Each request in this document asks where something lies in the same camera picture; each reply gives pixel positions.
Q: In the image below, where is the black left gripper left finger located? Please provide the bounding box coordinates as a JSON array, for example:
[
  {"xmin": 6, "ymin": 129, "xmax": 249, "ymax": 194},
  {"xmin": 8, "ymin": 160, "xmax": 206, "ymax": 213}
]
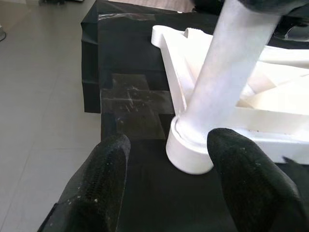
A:
[{"xmin": 37, "ymin": 133, "xmax": 131, "ymax": 232}]

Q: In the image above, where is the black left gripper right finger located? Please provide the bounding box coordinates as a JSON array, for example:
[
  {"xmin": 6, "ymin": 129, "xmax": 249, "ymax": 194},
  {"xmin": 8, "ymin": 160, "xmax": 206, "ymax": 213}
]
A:
[{"xmin": 207, "ymin": 128, "xmax": 309, "ymax": 232}]

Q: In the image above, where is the white plastic children table top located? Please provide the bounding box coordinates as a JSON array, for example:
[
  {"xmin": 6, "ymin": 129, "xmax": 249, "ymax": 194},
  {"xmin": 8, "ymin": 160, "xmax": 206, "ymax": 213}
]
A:
[{"xmin": 151, "ymin": 25, "xmax": 309, "ymax": 176}]

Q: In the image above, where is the wide clear tape patch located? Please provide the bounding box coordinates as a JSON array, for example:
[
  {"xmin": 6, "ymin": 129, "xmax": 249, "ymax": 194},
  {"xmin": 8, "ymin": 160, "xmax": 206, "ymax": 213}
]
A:
[{"xmin": 99, "ymin": 73, "xmax": 173, "ymax": 141}]

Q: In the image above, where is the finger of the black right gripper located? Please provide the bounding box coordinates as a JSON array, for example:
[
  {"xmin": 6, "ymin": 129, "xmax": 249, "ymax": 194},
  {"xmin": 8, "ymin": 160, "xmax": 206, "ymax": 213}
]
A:
[{"xmin": 239, "ymin": 0, "xmax": 309, "ymax": 18}]

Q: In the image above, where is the black tablecloth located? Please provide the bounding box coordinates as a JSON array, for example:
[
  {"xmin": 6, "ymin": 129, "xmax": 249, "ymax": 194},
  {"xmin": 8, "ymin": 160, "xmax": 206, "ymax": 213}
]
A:
[{"xmin": 81, "ymin": 0, "xmax": 309, "ymax": 232}]

